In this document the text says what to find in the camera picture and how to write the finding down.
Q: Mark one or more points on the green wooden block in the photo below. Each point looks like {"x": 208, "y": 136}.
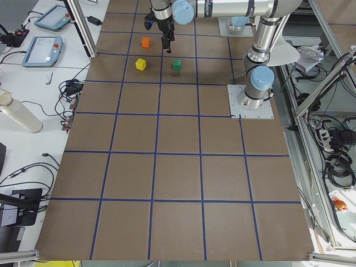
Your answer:
{"x": 176, "y": 65}

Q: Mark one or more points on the yellow wooden block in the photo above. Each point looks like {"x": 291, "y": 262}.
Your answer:
{"x": 141, "y": 64}

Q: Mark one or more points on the power strip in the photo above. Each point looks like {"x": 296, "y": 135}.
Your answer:
{"x": 324, "y": 138}

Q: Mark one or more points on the near teach pendant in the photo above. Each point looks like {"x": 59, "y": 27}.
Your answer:
{"x": 43, "y": 51}

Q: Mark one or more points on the orange wooden block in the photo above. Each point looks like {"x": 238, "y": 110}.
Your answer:
{"x": 146, "y": 42}

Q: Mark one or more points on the teach pendant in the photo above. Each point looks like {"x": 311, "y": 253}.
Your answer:
{"x": 43, "y": 51}
{"x": 54, "y": 19}

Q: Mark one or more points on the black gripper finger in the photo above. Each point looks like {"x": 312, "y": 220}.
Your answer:
{"x": 171, "y": 36}
{"x": 166, "y": 40}

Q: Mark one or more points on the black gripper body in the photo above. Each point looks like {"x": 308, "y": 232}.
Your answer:
{"x": 166, "y": 25}

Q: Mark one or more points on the orange snack wrapper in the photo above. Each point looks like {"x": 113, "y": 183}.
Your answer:
{"x": 338, "y": 202}

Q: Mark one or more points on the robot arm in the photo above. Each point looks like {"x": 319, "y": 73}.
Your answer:
{"x": 271, "y": 13}
{"x": 259, "y": 76}

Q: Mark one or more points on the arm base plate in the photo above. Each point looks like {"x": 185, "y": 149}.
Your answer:
{"x": 240, "y": 108}
{"x": 235, "y": 27}

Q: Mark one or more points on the crumpled white paper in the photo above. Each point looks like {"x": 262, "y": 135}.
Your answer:
{"x": 310, "y": 56}

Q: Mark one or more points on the black power adapter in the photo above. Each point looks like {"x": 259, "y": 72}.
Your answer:
{"x": 94, "y": 20}

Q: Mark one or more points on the aluminium frame post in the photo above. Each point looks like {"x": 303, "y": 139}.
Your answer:
{"x": 75, "y": 11}

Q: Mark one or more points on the white bottle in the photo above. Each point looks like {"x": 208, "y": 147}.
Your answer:
{"x": 19, "y": 113}

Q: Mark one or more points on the far teach pendant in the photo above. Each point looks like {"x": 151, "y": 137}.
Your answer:
{"x": 54, "y": 19}

